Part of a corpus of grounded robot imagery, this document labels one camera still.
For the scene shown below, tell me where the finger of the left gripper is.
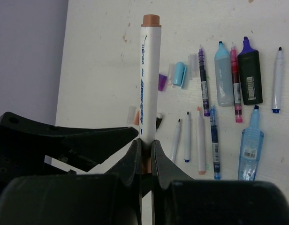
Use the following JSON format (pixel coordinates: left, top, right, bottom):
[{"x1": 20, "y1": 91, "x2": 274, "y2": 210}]
[{"x1": 0, "y1": 112, "x2": 138, "y2": 174}]

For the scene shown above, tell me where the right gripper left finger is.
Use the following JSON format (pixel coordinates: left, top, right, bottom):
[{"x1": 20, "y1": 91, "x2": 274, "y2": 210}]
[{"x1": 0, "y1": 139, "x2": 142, "y2": 225}]

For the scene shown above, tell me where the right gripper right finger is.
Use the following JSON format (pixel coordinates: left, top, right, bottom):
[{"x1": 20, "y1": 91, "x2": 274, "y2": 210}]
[{"x1": 151, "y1": 140, "x2": 289, "y2": 225}]

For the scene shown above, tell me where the blue ink gel pen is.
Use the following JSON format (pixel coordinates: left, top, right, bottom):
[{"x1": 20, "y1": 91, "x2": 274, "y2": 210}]
[{"x1": 210, "y1": 105, "x2": 221, "y2": 180}]

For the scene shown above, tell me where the black capped white marker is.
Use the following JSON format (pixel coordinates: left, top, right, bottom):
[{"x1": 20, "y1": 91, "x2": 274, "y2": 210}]
[{"x1": 170, "y1": 119, "x2": 181, "y2": 164}]

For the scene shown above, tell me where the peach marker cap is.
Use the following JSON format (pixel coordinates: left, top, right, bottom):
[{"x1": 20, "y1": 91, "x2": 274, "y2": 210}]
[{"x1": 134, "y1": 110, "x2": 140, "y2": 126}]

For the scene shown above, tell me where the black marker cap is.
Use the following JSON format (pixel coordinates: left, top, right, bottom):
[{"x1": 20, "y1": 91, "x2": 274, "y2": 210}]
[{"x1": 156, "y1": 112, "x2": 163, "y2": 130}]

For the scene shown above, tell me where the light blue correction tape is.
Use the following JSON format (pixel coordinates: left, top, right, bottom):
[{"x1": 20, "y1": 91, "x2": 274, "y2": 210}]
[{"x1": 238, "y1": 105, "x2": 264, "y2": 181}]

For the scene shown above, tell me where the purple ink gel pen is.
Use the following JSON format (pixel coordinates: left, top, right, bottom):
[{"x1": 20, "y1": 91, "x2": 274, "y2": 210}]
[{"x1": 198, "y1": 46, "x2": 210, "y2": 117}]

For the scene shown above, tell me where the purple marker cap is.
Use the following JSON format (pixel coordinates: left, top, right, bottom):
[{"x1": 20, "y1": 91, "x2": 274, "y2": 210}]
[{"x1": 158, "y1": 74, "x2": 167, "y2": 91}]

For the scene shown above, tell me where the light blue highlighter cap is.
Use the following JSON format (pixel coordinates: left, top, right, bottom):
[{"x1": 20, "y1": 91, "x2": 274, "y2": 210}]
[{"x1": 173, "y1": 62, "x2": 187, "y2": 89}]

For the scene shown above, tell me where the pink ink gel pen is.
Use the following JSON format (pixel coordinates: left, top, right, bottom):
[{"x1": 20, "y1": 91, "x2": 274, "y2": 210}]
[{"x1": 230, "y1": 43, "x2": 243, "y2": 123}]

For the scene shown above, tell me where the clear purple pen cap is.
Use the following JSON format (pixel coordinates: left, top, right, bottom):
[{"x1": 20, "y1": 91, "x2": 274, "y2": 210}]
[{"x1": 188, "y1": 53, "x2": 198, "y2": 78}]

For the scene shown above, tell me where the light blue highlighter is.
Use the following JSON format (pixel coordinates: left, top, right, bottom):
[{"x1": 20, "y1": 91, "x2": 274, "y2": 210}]
[{"x1": 214, "y1": 41, "x2": 234, "y2": 107}]

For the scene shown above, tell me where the brown capped white marker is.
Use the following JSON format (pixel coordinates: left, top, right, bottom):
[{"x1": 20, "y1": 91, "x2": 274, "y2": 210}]
[{"x1": 139, "y1": 14, "x2": 161, "y2": 174}]

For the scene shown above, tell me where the white slim pen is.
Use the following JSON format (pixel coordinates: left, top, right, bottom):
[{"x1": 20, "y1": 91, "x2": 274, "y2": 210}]
[{"x1": 272, "y1": 46, "x2": 283, "y2": 113}]

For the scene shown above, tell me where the blue capped white marker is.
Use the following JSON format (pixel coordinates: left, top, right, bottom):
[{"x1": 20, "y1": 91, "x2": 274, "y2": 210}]
[{"x1": 184, "y1": 111, "x2": 191, "y2": 163}]

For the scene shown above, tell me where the peach capped white marker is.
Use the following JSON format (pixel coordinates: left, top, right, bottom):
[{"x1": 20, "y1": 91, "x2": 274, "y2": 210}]
[{"x1": 196, "y1": 106, "x2": 206, "y2": 175}]

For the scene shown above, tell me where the clear gel pen cap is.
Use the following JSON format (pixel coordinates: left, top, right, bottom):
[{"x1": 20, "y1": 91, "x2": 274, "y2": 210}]
[{"x1": 127, "y1": 106, "x2": 136, "y2": 125}]

